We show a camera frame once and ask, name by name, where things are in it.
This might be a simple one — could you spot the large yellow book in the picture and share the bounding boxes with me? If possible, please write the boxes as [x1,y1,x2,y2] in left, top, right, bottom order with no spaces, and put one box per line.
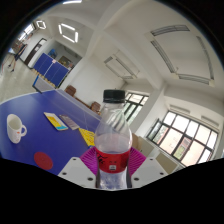
[78,127,98,148]

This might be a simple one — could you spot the dark brown door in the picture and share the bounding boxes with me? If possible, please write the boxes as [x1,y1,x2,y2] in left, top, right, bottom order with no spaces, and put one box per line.
[23,37,48,66]

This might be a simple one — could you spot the person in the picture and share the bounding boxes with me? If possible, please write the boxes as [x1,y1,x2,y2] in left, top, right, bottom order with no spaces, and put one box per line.
[7,43,28,73]

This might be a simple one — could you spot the flat round red coaster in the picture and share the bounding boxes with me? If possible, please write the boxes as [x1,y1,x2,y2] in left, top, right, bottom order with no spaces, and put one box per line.
[33,151,54,171]

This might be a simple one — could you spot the yellow and teal booklet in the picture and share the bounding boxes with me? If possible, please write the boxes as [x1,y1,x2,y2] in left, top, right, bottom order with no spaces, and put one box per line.
[43,111,69,132]

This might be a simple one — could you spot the ceiling strip lights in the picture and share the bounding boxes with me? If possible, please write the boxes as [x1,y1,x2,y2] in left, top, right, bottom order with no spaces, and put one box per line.
[18,0,83,44]

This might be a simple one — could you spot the white cabinet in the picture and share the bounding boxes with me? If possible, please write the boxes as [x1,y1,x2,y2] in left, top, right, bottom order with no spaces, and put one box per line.
[154,151,183,175]
[132,133,156,158]

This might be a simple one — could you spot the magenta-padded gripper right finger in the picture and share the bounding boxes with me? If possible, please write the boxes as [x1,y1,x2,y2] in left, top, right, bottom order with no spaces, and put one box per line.
[125,147,169,190]

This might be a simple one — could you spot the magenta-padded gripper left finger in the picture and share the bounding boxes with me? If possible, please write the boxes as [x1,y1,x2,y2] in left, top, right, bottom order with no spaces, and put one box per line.
[57,147,99,190]

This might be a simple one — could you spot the white mug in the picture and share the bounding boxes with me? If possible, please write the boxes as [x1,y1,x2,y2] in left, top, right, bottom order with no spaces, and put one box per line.
[6,113,28,145]

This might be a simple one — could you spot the brown armchair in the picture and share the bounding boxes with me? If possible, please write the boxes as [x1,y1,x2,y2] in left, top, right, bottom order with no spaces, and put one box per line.
[89,101,102,115]
[63,84,77,98]

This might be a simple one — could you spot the grey booklet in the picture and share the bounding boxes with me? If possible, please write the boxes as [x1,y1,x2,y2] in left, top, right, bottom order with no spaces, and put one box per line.
[58,114,81,131]

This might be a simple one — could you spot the clear red-labelled water bottle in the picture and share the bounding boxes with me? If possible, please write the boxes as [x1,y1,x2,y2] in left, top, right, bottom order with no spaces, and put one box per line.
[93,88,134,191]

